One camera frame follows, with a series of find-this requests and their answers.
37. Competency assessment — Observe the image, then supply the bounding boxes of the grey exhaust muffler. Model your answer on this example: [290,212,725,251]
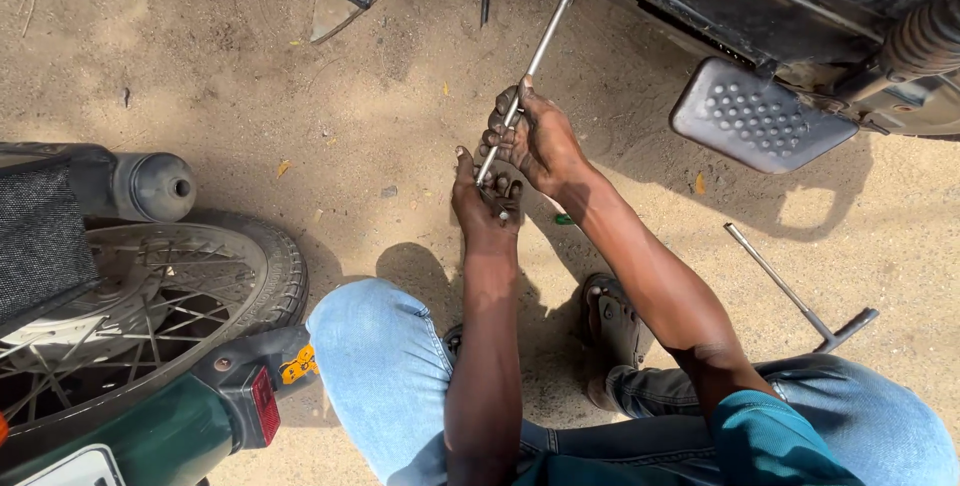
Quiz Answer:
[0,142,198,225]

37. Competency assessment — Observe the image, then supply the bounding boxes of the grey T-handle wrench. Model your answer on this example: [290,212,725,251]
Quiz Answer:
[723,222,881,355]

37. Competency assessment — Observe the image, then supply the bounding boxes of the dark rubber sandal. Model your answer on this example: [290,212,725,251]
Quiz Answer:
[580,273,655,412]
[441,324,465,364]

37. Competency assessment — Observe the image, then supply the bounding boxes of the teal shirt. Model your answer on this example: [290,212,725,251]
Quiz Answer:
[513,390,867,486]

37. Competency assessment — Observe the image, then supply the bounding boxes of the white licence plate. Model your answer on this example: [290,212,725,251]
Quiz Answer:
[15,444,126,486]

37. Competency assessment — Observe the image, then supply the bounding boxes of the yellow sticker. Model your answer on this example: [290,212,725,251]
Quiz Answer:
[279,343,321,386]

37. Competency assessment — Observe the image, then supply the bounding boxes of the person's right hand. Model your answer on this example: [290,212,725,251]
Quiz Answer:
[478,75,601,203]

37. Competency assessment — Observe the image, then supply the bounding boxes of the blue jeans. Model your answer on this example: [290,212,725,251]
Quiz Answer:
[306,278,960,486]

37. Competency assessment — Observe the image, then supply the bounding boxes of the dimpled metal footrest plate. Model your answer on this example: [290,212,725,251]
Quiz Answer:
[669,57,861,175]

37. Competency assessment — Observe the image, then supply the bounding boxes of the spoked motorcycle wheel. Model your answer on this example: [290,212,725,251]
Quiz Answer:
[0,208,310,434]

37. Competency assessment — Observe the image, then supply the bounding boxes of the person's left hand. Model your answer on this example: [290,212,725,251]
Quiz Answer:
[450,146,525,244]

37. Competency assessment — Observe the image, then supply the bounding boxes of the green motorcycle fender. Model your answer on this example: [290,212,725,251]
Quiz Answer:
[0,324,321,486]

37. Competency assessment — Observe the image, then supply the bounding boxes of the red rear reflector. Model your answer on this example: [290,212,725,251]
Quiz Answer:
[250,366,282,448]

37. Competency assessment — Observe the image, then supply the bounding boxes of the long silver socket wrench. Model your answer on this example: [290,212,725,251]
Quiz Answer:
[474,0,597,221]

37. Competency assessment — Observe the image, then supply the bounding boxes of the ribbed black rubber boot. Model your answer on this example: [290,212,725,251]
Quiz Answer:
[880,0,960,83]

